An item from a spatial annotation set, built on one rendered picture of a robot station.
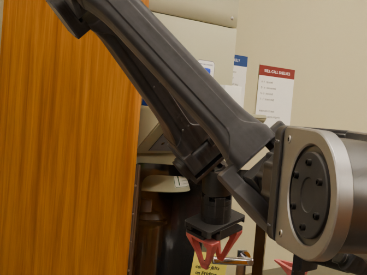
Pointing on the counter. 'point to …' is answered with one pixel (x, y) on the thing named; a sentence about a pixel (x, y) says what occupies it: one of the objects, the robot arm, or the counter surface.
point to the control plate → (160, 144)
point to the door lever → (246, 259)
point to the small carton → (235, 91)
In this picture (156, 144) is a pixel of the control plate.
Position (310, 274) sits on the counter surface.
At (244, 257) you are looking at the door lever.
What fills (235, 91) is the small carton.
